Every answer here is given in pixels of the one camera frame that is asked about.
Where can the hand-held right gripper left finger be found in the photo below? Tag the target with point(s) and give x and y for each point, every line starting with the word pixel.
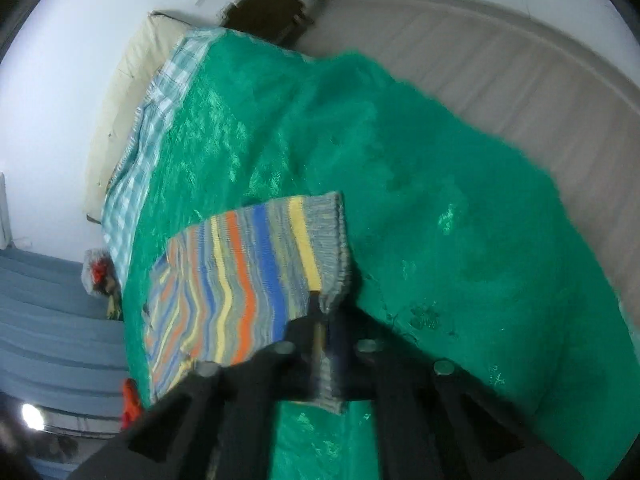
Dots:
pixel 299 332

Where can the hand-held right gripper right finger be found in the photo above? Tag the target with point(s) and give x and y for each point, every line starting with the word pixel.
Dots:
pixel 352 347

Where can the striped knit sweater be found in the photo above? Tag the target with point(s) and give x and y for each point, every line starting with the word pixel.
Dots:
pixel 240 280

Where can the pile of clothes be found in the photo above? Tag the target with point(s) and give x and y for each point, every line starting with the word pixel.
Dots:
pixel 100 275

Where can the orange cloth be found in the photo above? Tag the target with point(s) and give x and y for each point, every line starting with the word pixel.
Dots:
pixel 131 405

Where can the green velvet blanket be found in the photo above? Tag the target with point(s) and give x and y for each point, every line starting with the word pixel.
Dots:
pixel 400 160

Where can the blue-grey curtain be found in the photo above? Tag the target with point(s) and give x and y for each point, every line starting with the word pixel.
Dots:
pixel 50 310

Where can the green checkered bed sheet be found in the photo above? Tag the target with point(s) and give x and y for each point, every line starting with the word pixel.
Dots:
pixel 165 90

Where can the bright round lamp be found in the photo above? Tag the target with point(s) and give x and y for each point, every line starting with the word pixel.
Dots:
pixel 31 415

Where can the beige curtain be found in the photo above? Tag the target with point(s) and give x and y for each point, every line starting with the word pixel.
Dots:
pixel 500 60

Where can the dark wooden bedside cabinet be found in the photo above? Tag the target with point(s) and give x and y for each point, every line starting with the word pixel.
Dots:
pixel 265 7

